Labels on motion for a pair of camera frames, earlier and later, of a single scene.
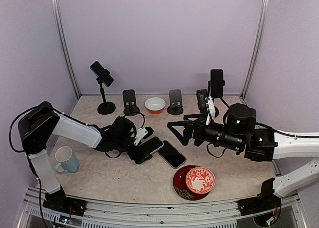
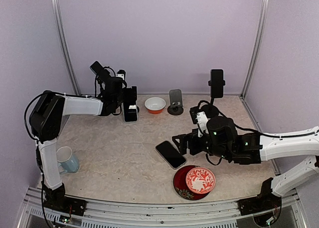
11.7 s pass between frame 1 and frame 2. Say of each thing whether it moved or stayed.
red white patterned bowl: stayed
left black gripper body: moved
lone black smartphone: stayed
